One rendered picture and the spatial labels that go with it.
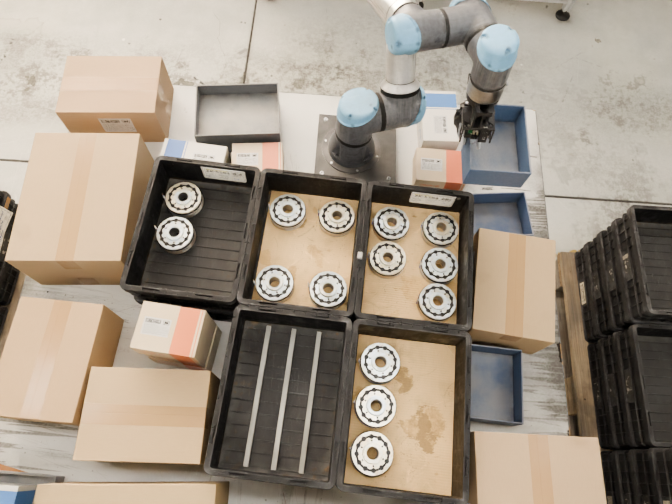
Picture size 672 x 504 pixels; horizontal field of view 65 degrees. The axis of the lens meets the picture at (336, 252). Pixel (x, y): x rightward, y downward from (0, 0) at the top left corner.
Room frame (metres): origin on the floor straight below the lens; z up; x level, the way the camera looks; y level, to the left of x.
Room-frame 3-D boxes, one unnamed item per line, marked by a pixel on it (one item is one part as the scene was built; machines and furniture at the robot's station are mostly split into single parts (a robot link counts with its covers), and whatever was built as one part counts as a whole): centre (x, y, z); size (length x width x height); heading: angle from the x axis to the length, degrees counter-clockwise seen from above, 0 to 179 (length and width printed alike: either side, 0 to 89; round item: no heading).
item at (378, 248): (0.55, -0.15, 0.86); 0.10 x 0.10 x 0.01
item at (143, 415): (0.08, 0.43, 0.78); 0.30 x 0.22 x 0.16; 93
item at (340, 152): (0.97, -0.02, 0.80); 0.15 x 0.15 x 0.10
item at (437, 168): (0.92, -0.31, 0.74); 0.16 x 0.12 x 0.07; 91
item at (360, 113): (0.98, -0.03, 0.91); 0.13 x 0.12 x 0.14; 111
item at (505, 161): (0.79, -0.37, 1.10); 0.20 x 0.15 x 0.07; 2
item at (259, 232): (0.55, 0.09, 0.87); 0.40 x 0.30 x 0.11; 178
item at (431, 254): (0.54, -0.29, 0.86); 0.10 x 0.10 x 0.01
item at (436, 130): (1.10, -0.30, 0.75); 0.20 x 0.12 x 0.09; 4
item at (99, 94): (1.05, 0.76, 0.78); 0.30 x 0.22 x 0.16; 96
